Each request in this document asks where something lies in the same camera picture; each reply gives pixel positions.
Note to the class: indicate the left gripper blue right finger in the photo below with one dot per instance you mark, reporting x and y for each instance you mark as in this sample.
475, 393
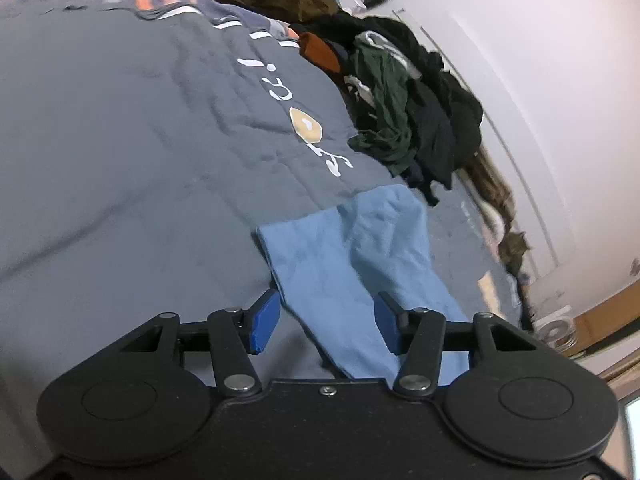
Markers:
394, 323

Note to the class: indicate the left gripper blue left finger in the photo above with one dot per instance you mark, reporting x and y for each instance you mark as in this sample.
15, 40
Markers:
257, 323

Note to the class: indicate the light blue garment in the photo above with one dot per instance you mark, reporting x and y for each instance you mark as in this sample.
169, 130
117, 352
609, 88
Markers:
330, 265

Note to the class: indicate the pile of dark clothes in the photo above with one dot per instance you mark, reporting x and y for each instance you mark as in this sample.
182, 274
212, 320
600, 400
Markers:
411, 114

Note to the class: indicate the tabby cat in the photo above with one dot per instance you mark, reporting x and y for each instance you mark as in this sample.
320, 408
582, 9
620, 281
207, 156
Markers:
512, 250

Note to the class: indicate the white box fan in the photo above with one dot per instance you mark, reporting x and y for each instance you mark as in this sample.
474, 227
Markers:
557, 329

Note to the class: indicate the brown blanket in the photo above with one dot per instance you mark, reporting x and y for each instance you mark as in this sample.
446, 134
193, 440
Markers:
489, 183

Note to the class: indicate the white headboard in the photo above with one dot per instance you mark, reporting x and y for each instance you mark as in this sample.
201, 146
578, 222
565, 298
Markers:
509, 139

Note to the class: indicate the grey quilted bedspread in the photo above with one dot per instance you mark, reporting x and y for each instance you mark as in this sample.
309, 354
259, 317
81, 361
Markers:
137, 157

